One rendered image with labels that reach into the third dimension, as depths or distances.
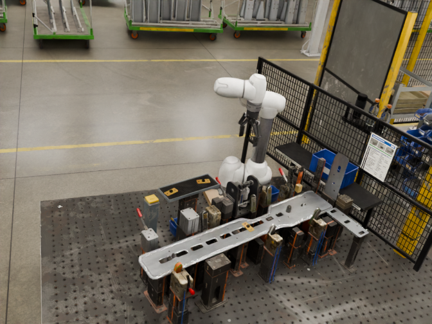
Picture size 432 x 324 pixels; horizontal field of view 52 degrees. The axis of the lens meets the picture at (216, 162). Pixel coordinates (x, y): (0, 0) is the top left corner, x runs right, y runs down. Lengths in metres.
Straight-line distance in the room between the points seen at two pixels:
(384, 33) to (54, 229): 3.45
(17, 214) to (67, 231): 1.39
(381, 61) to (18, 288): 3.81
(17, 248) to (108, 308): 1.64
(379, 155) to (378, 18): 1.96
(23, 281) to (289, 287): 2.06
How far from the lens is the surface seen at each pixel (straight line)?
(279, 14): 10.86
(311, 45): 9.57
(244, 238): 2.66
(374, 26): 4.85
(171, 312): 2.51
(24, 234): 4.22
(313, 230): 2.90
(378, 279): 3.16
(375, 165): 3.25
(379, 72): 4.75
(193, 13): 9.66
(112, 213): 3.24
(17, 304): 3.68
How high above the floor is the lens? 2.74
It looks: 32 degrees down
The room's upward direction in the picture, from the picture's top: 8 degrees clockwise
